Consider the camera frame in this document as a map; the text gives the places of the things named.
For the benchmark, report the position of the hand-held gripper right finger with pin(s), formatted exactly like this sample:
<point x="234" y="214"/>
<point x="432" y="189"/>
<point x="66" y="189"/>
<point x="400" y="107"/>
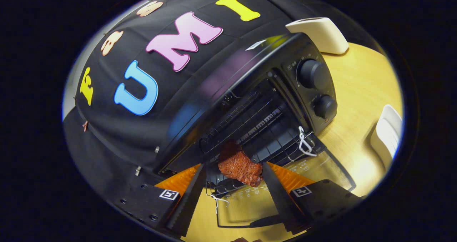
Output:
<point x="278" y="199"/>

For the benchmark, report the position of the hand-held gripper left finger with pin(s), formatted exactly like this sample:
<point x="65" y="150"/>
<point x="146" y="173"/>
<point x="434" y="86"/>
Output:
<point x="187" y="201"/>

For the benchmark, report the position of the reddish brown steak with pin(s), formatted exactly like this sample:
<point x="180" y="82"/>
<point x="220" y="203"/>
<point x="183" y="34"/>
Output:
<point x="239" y="165"/>

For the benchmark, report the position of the black toaster oven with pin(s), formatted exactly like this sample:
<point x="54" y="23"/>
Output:
<point x="250" y="67"/>

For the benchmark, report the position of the white bread toaster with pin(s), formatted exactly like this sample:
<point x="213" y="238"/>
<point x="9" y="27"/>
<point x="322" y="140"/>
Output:
<point x="321" y="33"/>

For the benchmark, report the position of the white clip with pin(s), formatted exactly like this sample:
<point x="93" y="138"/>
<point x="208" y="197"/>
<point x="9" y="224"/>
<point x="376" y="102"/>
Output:
<point x="137" y="170"/>

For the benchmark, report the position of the black backdrop cloth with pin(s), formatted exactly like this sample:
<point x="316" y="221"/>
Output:
<point x="117" y="135"/>

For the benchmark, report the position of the white rectangular plate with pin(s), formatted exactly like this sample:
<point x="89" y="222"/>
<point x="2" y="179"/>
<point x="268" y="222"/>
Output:
<point x="387" y="135"/>

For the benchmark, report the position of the pink clip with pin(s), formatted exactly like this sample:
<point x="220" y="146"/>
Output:
<point x="85" y="126"/>

